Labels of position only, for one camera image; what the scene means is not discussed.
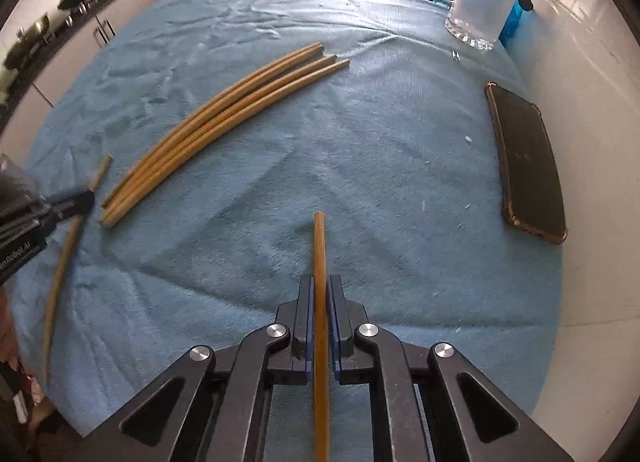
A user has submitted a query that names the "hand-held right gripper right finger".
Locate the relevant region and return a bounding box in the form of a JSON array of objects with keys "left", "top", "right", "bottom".
[{"left": 326, "top": 274, "right": 576, "bottom": 462}]

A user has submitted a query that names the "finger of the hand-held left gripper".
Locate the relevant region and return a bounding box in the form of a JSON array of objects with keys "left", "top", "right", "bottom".
[{"left": 42, "top": 190, "right": 97, "bottom": 227}]

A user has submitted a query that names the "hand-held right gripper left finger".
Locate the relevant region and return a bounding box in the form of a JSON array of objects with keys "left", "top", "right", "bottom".
[{"left": 75, "top": 274, "right": 316, "bottom": 462}]

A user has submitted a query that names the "pale wooden chopstick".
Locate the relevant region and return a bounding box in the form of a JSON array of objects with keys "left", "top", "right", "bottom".
[{"left": 42, "top": 154, "right": 114, "bottom": 384}]

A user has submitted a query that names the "golden wooden chopstick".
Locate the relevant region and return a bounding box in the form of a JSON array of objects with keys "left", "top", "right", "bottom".
[{"left": 312, "top": 212, "right": 332, "bottom": 462}]

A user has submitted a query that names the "row of wooden chopsticks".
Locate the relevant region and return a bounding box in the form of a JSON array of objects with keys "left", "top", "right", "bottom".
[{"left": 99, "top": 42, "right": 351, "bottom": 229}]

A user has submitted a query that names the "blue terry towel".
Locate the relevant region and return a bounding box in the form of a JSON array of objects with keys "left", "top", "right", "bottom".
[{"left": 10, "top": 0, "right": 565, "bottom": 462}]

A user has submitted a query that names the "steel pot on stove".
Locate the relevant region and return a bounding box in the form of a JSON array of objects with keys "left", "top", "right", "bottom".
[{"left": 4, "top": 14, "right": 52, "bottom": 71}]

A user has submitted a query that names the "phone in dark case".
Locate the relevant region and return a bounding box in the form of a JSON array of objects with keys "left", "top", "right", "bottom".
[{"left": 484, "top": 82, "right": 569, "bottom": 245}]

